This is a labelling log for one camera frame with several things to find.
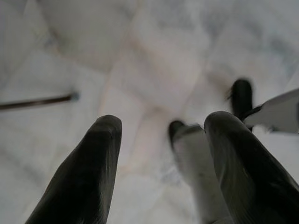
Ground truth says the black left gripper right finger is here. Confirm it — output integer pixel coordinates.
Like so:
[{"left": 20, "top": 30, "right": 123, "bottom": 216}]
[{"left": 203, "top": 111, "right": 299, "bottom": 224}]

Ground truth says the silver robot right leg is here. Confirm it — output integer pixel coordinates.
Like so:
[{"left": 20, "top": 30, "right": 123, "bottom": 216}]
[{"left": 228, "top": 78, "right": 299, "bottom": 134}]

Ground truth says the marble folding table red edge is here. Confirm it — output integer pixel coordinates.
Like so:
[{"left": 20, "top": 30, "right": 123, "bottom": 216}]
[{"left": 0, "top": 92, "right": 79, "bottom": 112}]

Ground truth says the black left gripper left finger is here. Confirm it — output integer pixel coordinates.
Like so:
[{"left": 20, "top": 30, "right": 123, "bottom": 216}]
[{"left": 24, "top": 114, "right": 123, "bottom": 224}]

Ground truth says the silver robot left leg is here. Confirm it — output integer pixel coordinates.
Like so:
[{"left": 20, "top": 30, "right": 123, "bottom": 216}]
[{"left": 168, "top": 120, "right": 232, "bottom": 224}]

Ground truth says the silver robot leg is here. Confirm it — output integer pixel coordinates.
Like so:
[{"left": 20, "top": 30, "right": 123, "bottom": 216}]
[
  {"left": 228, "top": 78, "right": 299, "bottom": 134},
  {"left": 168, "top": 120, "right": 232, "bottom": 224}
]

